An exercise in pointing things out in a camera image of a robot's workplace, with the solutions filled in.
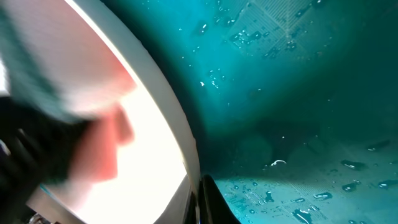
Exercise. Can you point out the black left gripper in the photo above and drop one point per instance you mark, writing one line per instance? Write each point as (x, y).
(35, 149)

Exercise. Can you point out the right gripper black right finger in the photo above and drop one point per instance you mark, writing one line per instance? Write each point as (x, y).
(213, 207)

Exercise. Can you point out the white plate with red stain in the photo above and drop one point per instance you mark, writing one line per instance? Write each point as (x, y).
(158, 167)

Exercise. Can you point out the pink round sponge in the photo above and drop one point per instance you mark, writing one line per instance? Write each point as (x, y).
(58, 64)

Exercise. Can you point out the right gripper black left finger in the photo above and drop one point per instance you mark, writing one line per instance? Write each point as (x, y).
(190, 216)

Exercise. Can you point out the teal plastic tray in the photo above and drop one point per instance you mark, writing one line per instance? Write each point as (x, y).
(292, 103)

